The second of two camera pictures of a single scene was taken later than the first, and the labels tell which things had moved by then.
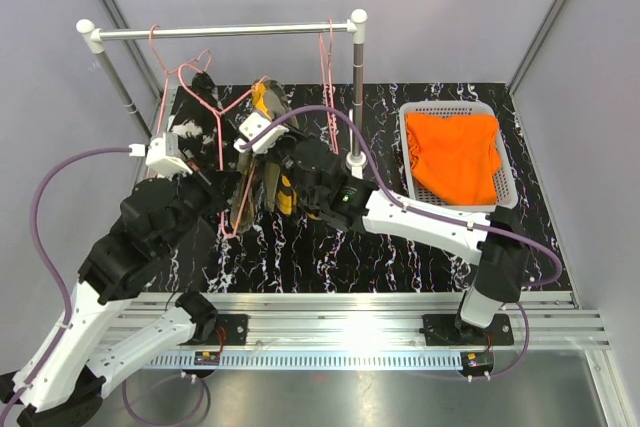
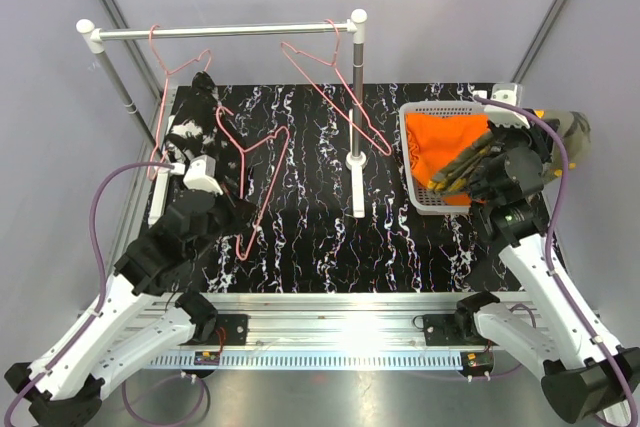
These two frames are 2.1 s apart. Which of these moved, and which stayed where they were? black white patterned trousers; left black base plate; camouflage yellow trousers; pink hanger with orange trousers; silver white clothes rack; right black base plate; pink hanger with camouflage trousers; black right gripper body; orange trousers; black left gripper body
Moved: camouflage yellow trousers; pink hanger with camouflage trousers; black right gripper body; pink hanger with orange trousers; black left gripper body
Stayed: black white patterned trousers; right black base plate; left black base plate; silver white clothes rack; orange trousers
